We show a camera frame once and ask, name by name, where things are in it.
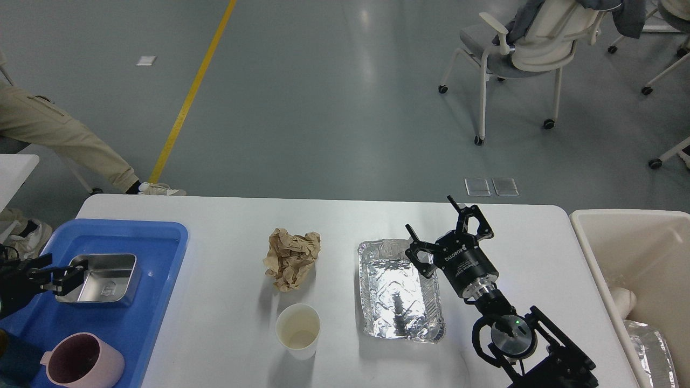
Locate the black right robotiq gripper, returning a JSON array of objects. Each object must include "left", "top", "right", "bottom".
[{"left": 405, "top": 196, "right": 499, "bottom": 300}]

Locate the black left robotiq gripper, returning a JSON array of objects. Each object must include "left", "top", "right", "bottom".
[{"left": 1, "top": 253, "right": 89, "bottom": 318}]

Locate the stainless steel rectangular dish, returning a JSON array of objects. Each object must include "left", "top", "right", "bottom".
[{"left": 54, "top": 253, "right": 141, "bottom": 307}]

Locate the pink mug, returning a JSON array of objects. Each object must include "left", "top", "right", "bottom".
[{"left": 40, "top": 332, "right": 126, "bottom": 387}]

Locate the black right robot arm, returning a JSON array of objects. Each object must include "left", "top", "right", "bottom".
[{"left": 405, "top": 196, "right": 599, "bottom": 387}]

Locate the aluminium foil tray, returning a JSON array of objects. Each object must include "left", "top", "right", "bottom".
[{"left": 357, "top": 238, "right": 445, "bottom": 343}]

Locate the teal object at corner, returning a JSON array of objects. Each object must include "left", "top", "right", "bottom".
[{"left": 1, "top": 330, "right": 44, "bottom": 387}]

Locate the white side table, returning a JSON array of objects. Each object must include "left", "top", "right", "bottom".
[{"left": 1, "top": 153, "right": 40, "bottom": 210}]

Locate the blue plastic tray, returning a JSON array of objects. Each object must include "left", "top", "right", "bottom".
[{"left": 2, "top": 219, "right": 188, "bottom": 387}]

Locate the person in beige trousers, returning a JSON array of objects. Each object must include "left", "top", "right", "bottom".
[{"left": 0, "top": 81, "right": 187, "bottom": 257}]

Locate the crumpled brown paper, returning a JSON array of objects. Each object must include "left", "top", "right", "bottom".
[{"left": 262, "top": 228, "right": 321, "bottom": 293}]

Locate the white paper cup in bin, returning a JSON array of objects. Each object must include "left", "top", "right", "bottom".
[{"left": 609, "top": 287, "right": 637, "bottom": 320}]

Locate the beige plastic bin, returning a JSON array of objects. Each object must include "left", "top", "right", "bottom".
[{"left": 570, "top": 209, "right": 689, "bottom": 387}]

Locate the foil tray in bin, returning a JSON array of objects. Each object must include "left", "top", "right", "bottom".
[{"left": 623, "top": 320, "right": 678, "bottom": 387}]

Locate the white office chair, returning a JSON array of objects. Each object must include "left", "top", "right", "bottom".
[{"left": 438, "top": 1, "right": 612, "bottom": 147}]

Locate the grey jacket on chair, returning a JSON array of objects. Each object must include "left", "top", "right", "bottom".
[{"left": 493, "top": 0, "right": 646, "bottom": 45}]

